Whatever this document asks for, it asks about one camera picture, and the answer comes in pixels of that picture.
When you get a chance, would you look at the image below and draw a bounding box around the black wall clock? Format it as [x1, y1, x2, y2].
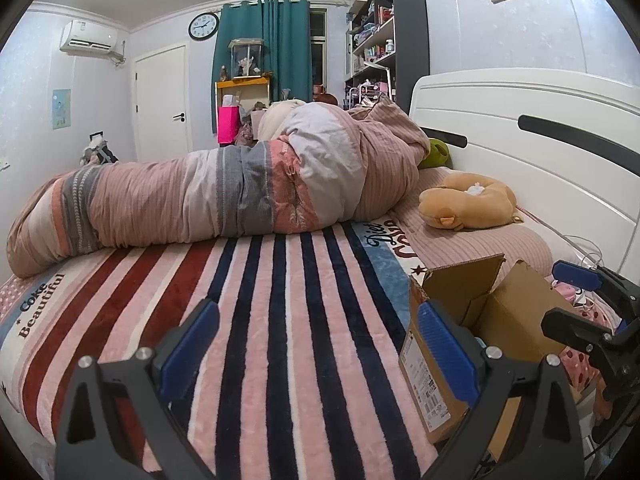
[188, 12, 220, 41]

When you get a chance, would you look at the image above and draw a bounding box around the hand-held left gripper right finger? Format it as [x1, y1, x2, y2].
[417, 301, 586, 480]

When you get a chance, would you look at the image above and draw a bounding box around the pink ribbed pillow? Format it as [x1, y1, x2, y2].
[390, 167, 556, 281]

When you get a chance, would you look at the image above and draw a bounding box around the white air conditioner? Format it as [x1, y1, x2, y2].
[59, 20, 126, 66]

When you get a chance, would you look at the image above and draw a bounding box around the striped plush blanket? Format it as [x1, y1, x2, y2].
[0, 217, 451, 480]

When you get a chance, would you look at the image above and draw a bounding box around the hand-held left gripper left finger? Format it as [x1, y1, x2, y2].
[54, 298, 221, 480]

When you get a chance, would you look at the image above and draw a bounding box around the white bed headboard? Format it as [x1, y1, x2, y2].
[409, 69, 640, 306]

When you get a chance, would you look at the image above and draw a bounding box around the person's right hand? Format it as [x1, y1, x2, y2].
[594, 380, 614, 423]

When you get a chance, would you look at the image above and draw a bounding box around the brown cardboard box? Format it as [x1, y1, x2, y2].
[398, 253, 601, 462]

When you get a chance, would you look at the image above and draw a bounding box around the black bookshelf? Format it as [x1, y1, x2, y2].
[344, 0, 431, 111]

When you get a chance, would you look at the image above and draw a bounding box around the tan plush toy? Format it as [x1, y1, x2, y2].
[418, 172, 521, 231]

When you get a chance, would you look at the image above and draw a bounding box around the black luggage trolley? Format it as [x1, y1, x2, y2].
[80, 132, 120, 166]

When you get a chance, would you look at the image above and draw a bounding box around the pink polka dot cloth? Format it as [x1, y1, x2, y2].
[559, 305, 622, 402]

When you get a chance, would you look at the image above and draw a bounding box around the yellow cabinet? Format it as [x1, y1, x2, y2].
[215, 76, 273, 111]

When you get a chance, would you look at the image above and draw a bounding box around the pink gift bag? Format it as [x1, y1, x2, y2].
[218, 106, 241, 147]

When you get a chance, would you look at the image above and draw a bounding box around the small blue wall poster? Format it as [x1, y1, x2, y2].
[52, 89, 72, 130]

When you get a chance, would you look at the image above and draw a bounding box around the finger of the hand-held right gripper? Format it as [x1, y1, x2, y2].
[541, 308, 634, 357]
[552, 259, 640, 319]

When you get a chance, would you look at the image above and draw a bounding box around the pink grey striped quilt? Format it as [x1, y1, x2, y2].
[6, 96, 431, 278]

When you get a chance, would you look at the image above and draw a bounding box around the green plush toy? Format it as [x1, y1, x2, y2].
[419, 137, 453, 170]

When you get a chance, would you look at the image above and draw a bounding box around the white charging cable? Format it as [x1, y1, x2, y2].
[565, 237, 608, 312]

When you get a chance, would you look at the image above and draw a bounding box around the teal curtain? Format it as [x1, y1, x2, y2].
[212, 0, 313, 103]

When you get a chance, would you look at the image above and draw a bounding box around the window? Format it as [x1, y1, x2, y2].
[308, 9, 327, 93]

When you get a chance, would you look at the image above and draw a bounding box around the white door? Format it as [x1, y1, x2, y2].
[134, 45, 193, 161]

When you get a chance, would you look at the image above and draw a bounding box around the glass display case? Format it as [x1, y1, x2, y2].
[229, 38, 266, 79]

